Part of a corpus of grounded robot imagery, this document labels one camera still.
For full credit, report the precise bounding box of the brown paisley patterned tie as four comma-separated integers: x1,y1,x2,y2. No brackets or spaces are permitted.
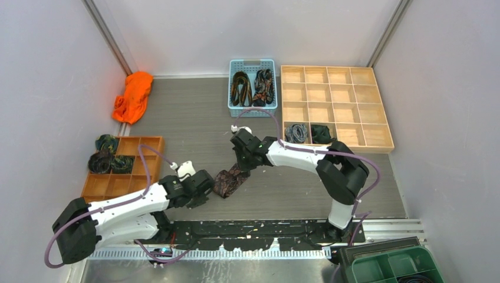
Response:
213,163,251,199

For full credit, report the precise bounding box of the light wooden compartment tray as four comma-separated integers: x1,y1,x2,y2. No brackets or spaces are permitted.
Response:
281,65,394,153

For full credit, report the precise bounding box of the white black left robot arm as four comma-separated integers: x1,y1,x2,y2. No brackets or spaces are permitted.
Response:
50,161,215,265

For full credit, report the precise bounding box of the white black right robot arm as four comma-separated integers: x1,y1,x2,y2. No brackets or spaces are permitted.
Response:
230,126,370,242

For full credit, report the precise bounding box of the grey patterned rolled tie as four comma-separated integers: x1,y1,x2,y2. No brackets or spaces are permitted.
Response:
284,123,308,144

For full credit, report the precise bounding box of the orange striped dark tie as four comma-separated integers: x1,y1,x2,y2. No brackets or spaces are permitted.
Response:
231,71,252,107

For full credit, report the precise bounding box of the red floral dark tie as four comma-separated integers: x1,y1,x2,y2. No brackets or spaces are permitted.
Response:
252,68,274,107

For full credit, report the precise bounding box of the dark green rolled tie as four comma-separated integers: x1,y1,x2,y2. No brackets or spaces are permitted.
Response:
311,124,337,144

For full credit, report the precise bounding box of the green patterned rolled tie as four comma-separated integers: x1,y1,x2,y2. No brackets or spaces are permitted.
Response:
110,155,135,174

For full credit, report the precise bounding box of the light blue plastic basket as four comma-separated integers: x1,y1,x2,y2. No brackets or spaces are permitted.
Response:
228,59,279,117

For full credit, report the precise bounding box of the orange wooden compartment tray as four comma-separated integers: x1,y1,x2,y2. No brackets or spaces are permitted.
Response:
81,136,165,202

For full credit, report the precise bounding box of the dark brown rolled tie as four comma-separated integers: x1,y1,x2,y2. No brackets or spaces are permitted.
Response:
87,150,114,174

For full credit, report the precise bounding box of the blue yellow rolled tie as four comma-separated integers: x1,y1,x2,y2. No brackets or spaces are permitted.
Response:
95,134,119,154

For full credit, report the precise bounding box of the orange cloth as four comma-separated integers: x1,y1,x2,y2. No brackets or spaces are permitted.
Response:
111,71,153,124

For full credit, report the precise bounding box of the dark framed box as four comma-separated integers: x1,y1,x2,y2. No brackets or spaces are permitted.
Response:
336,236,420,282

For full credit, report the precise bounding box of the green plastic bin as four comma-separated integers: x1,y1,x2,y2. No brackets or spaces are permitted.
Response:
346,246,445,282

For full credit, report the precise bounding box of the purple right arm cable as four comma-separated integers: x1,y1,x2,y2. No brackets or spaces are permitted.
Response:
233,108,381,283

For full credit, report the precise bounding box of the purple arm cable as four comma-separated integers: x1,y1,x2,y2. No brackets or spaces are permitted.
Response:
233,108,381,283
44,144,196,269

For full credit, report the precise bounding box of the perforated aluminium rail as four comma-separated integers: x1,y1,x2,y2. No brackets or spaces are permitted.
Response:
88,246,331,260

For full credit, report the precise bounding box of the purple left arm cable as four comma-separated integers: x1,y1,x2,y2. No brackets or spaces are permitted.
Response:
44,144,196,269

